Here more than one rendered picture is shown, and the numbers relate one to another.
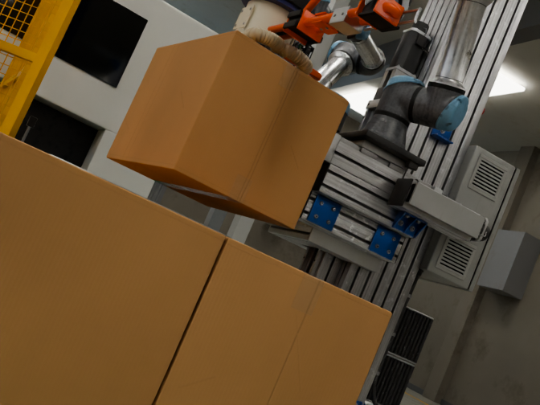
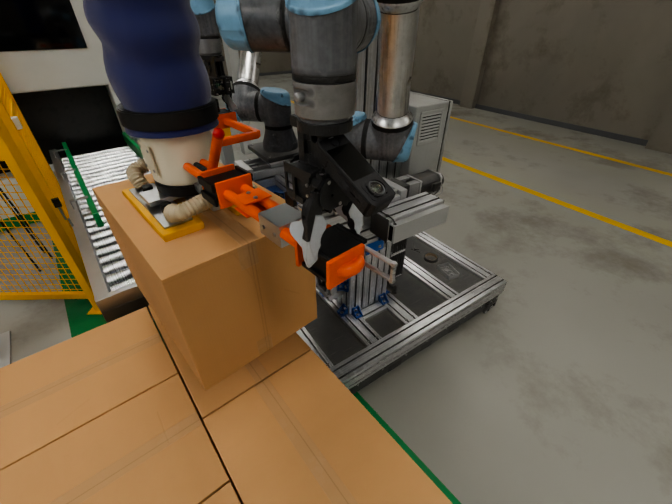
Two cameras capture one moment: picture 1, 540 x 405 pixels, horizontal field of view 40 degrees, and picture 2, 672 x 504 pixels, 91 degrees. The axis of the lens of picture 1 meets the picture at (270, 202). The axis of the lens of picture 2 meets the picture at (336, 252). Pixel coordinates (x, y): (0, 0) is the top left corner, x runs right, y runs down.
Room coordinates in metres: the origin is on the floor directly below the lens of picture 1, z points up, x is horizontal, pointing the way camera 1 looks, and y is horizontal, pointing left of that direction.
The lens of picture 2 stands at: (1.28, 0.03, 1.50)
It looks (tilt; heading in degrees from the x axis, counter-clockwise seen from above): 36 degrees down; 346
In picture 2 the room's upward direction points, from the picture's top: straight up
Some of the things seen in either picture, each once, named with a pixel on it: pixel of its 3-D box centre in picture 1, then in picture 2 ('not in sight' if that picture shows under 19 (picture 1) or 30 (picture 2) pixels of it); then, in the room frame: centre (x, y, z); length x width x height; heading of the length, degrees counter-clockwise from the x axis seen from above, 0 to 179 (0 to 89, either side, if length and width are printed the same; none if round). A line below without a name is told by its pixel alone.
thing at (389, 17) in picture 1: (378, 11); (329, 255); (1.69, -0.06, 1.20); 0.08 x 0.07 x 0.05; 29
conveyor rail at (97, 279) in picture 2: not in sight; (75, 210); (3.47, 1.20, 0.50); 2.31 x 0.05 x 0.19; 25
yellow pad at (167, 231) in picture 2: not in sight; (158, 202); (2.17, 0.31, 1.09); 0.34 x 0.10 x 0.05; 29
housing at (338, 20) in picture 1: (347, 21); (283, 224); (1.81, 0.00, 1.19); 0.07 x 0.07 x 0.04; 29
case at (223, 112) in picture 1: (219, 131); (209, 255); (2.22, 0.23, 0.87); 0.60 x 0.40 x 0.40; 29
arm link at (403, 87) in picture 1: (402, 99); (348, 136); (2.27, -0.25, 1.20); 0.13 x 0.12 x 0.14; 59
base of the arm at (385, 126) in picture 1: (386, 132); not in sight; (2.27, -0.25, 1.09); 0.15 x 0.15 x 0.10
